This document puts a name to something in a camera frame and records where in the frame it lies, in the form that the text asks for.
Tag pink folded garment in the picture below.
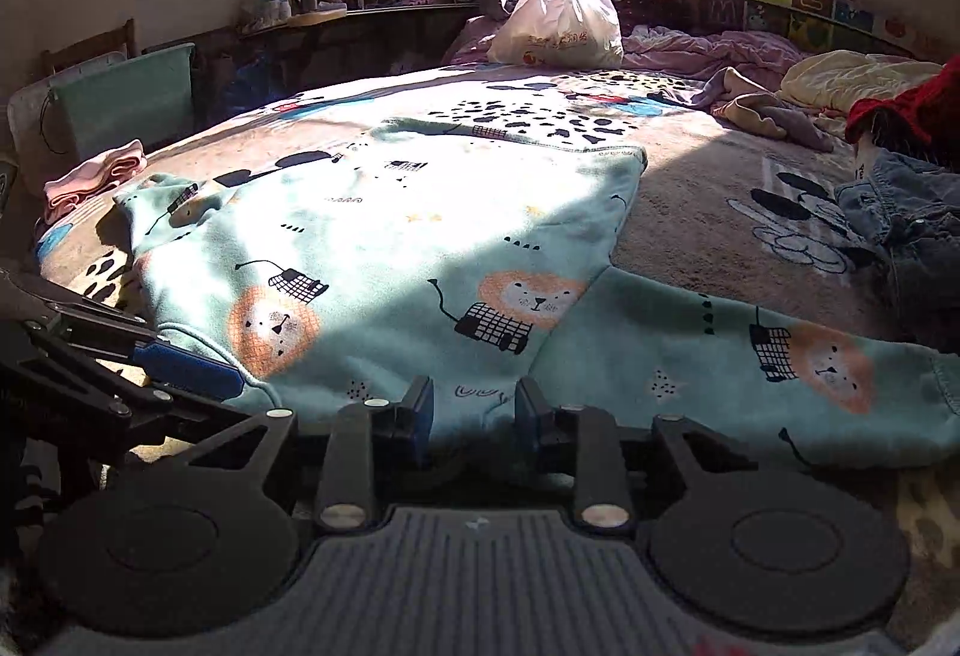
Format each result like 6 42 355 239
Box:
43 140 149 226

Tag grey cream cloth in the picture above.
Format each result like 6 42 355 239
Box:
690 67 835 153

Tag cream quilt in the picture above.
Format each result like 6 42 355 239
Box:
776 50 946 118

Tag purple quilt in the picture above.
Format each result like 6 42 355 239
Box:
442 14 807 79

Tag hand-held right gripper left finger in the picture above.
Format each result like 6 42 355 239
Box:
180 377 436 533

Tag teal lion print sweatshirt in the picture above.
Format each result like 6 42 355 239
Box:
112 117 960 469

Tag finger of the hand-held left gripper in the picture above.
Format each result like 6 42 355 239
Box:
0 269 246 400
30 333 248 454

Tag wooden chair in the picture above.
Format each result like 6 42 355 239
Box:
39 18 140 76

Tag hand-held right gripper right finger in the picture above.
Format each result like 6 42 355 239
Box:
516 377 758 537

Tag red knitted sweater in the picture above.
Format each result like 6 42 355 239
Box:
845 56 960 166

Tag blue denim jeans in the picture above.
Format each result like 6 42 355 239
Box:
834 147 960 349

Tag white plastic bag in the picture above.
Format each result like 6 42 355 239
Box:
487 0 625 68

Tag green storage box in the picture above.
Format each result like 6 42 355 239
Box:
7 42 197 166

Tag dark desk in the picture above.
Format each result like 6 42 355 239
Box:
142 0 481 102

